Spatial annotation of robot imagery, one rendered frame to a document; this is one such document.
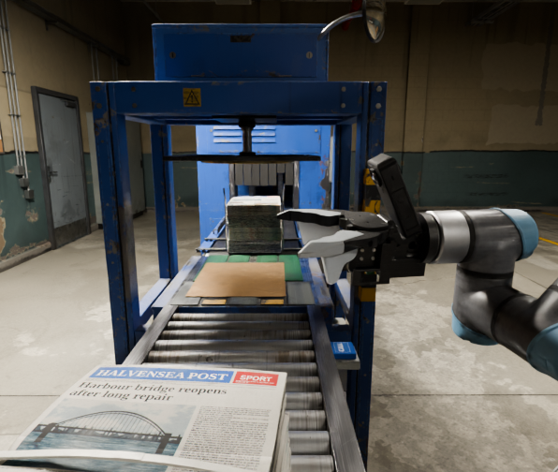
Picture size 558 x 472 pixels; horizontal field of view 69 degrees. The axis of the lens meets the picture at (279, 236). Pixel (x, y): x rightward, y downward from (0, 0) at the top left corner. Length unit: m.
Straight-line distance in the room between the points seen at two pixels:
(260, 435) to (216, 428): 0.05
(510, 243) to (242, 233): 1.67
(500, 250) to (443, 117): 8.91
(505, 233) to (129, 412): 0.53
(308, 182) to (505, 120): 6.89
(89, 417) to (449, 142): 9.26
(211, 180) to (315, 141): 1.00
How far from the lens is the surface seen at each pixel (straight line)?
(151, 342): 1.25
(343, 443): 0.86
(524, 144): 10.27
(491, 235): 0.61
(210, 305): 1.48
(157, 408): 0.55
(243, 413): 0.52
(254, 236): 2.14
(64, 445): 0.53
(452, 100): 9.59
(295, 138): 3.68
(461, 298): 0.65
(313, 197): 3.71
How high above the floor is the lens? 1.34
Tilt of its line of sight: 12 degrees down
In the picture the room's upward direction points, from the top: straight up
